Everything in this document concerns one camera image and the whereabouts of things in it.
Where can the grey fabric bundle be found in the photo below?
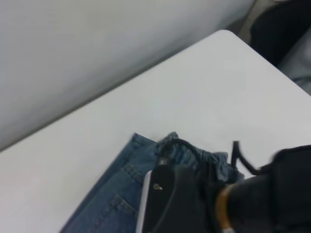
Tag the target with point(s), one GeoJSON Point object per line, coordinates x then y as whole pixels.
{"type": "Point", "coordinates": [301, 72]}

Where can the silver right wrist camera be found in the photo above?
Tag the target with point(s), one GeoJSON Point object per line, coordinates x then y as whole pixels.
{"type": "Point", "coordinates": [158, 206]}

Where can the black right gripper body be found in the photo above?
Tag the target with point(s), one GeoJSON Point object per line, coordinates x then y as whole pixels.
{"type": "Point", "coordinates": [215, 179]}

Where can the black rounded seat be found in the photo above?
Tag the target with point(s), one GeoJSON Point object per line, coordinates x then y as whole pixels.
{"type": "Point", "coordinates": [279, 29]}

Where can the blue denim pants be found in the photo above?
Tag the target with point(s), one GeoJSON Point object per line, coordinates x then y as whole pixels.
{"type": "Point", "coordinates": [109, 194]}

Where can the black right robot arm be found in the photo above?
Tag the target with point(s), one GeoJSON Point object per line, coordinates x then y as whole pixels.
{"type": "Point", "coordinates": [267, 206]}

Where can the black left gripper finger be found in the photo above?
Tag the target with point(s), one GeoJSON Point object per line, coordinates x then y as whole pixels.
{"type": "Point", "coordinates": [189, 208]}

